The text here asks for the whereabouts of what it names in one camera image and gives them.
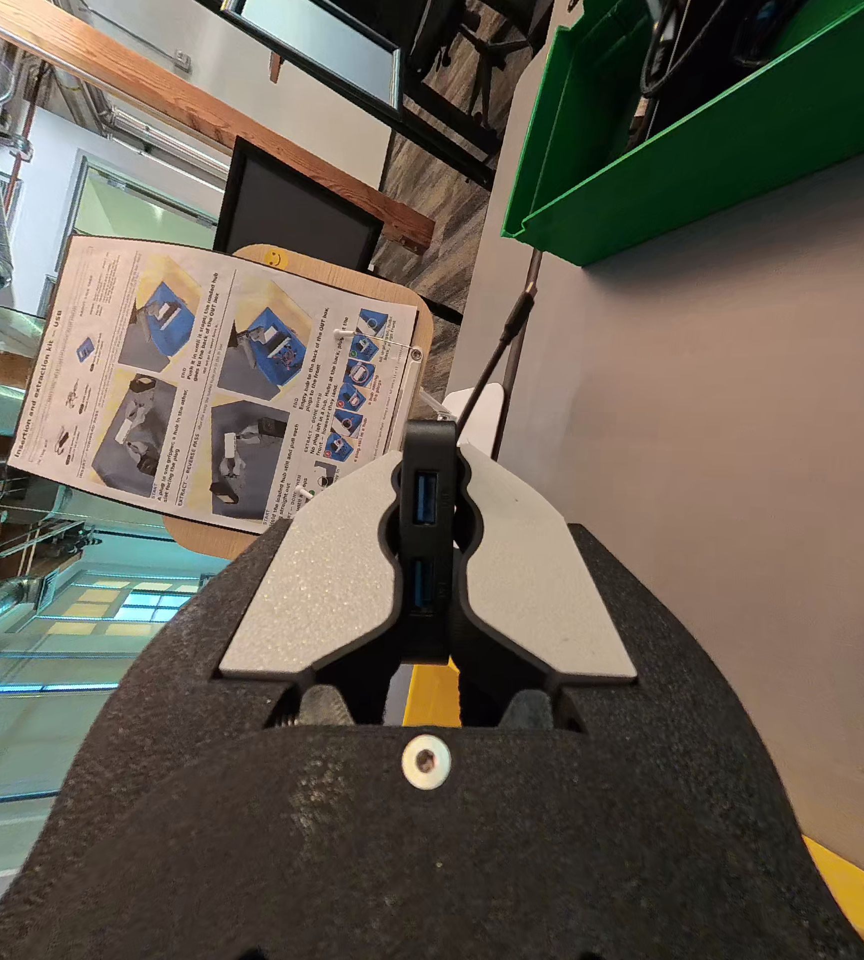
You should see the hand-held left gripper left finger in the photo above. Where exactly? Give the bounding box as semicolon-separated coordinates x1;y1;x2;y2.
219;458;410;685

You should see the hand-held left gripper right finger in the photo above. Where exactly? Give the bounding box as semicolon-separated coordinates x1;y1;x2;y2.
455;450;640;685

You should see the dark grey usb hub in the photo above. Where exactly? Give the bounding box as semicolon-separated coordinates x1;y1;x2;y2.
387;420;476;664

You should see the yellow plastic bin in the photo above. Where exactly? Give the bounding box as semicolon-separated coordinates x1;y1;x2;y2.
401;657;864;960

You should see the green plastic bin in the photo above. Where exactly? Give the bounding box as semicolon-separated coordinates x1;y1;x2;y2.
501;0;864;270

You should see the white stand base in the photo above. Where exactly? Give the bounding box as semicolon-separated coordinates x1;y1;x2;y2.
425;380;511;460

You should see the instruction sheet on wooden board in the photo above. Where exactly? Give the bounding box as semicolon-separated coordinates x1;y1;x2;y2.
12;230;437;559

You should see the wooden beam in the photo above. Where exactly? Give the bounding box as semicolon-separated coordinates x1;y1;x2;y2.
12;0;437;255

